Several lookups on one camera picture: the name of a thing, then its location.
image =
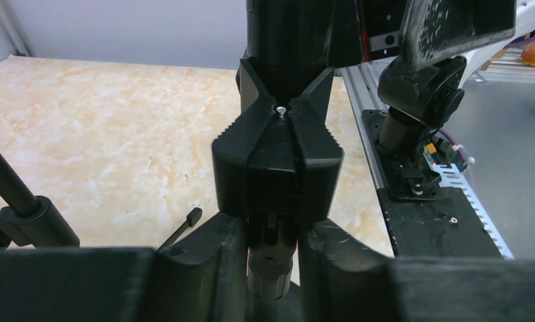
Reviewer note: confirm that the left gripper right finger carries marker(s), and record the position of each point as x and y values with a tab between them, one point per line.
341	279

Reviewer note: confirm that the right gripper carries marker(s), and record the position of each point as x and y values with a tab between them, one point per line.
430	31

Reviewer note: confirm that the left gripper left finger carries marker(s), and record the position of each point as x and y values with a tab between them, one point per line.
200	278

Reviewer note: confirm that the black microphone orange tip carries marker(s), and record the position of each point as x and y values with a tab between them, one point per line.
288	43

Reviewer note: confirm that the black round base stand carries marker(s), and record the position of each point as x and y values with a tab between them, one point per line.
276	167

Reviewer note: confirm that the black tripod stand with clip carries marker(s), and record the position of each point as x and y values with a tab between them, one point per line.
28	219

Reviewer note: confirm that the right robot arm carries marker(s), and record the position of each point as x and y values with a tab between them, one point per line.
420	101

